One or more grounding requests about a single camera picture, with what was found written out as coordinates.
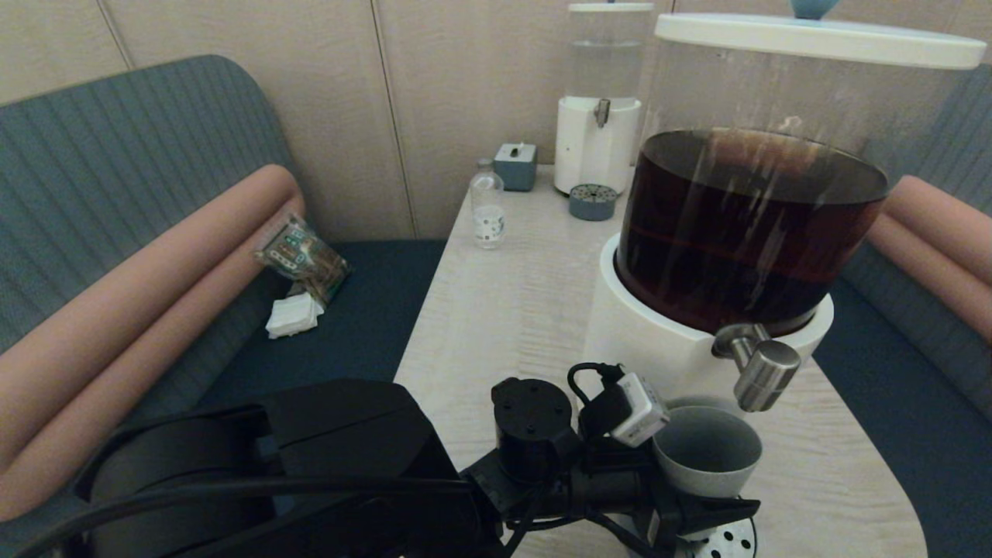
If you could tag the white dispenser lid blue knob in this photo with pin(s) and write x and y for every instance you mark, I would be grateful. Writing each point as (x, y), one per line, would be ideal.
(604, 8)
(814, 39)

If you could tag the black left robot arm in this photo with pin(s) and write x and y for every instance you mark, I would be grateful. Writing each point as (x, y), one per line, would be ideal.
(349, 434)

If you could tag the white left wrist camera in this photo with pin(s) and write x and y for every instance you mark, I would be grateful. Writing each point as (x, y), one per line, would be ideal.
(639, 411)

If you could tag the tea-filled drink dispenser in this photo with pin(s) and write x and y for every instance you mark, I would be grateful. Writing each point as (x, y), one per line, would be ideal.
(666, 341)

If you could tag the small grey box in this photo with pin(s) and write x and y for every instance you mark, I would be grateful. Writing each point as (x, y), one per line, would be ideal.
(515, 167)

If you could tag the navy seat cushion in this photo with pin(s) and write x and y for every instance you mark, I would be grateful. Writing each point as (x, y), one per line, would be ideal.
(349, 325)
(914, 434)

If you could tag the blue-grey ribbed booth sofa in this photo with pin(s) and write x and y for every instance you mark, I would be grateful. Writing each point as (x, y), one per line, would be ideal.
(961, 132)
(116, 139)

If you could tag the grey perforated drip tray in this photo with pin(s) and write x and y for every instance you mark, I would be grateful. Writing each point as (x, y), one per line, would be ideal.
(593, 203)
(728, 542)

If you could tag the steel dispenser tap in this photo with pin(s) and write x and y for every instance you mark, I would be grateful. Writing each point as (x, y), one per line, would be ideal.
(767, 376)
(601, 112)

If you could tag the water-filled drink dispenser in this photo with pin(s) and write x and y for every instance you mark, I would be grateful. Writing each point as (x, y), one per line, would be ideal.
(589, 151)

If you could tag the white folded napkins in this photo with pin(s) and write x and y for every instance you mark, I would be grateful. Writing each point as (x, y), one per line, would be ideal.
(294, 316)

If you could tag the grey plastic cup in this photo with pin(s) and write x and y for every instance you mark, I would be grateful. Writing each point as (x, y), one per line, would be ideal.
(705, 457)

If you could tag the clear plastic bottle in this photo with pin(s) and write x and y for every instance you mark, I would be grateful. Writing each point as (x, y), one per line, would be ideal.
(488, 215)

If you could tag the green snack bag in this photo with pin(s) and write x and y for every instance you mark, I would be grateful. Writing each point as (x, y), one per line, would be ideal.
(302, 258)

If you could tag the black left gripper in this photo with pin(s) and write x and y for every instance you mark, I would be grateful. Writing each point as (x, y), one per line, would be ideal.
(612, 484)

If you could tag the pink cylindrical bolster cushion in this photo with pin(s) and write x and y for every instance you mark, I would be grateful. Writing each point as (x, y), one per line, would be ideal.
(155, 271)
(116, 387)
(945, 217)
(930, 271)

